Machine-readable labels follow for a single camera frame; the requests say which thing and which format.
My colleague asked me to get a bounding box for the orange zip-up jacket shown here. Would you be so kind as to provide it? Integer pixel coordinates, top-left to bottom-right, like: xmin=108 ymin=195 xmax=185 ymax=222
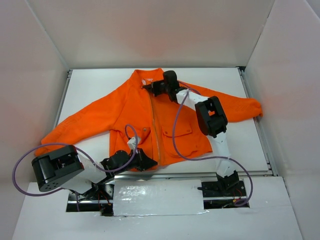
xmin=34 ymin=68 xmax=264 ymax=172

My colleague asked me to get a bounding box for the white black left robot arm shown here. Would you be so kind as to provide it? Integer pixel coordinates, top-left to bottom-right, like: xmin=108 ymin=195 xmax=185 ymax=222
xmin=31 ymin=145 xmax=158 ymax=200

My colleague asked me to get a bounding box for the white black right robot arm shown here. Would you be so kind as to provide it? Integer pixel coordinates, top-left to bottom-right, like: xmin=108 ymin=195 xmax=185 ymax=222
xmin=142 ymin=70 xmax=239 ymax=196

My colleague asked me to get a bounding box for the white centre cover panel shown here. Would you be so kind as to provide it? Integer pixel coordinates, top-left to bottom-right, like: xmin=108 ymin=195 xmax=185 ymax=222
xmin=113 ymin=180 xmax=205 ymax=217

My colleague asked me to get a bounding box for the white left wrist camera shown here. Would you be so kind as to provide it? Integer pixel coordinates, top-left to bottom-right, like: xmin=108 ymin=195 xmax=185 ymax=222
xmin=127 ymin=136 xmax=141 ymax=151

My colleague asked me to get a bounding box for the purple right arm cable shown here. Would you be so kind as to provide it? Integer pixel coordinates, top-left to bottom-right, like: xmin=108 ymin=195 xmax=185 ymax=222
xmin=171 ymin=81 xmax=255 ymax=207

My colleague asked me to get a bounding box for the aluminium left side rail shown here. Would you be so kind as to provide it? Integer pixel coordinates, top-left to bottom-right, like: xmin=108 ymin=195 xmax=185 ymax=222
xmin=52 ymin=69 xmax=73 ymax=130

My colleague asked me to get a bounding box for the silver aluminium front rail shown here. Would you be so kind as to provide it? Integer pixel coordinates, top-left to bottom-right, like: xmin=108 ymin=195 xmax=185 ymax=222
xmin=37 ymin=172 xmax=278 ymax=183

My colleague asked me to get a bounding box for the aluminium right side rail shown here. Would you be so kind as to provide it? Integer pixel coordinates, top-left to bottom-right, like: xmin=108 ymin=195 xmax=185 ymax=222
xmin=236 ymin=66 xmax=279 ymax=177

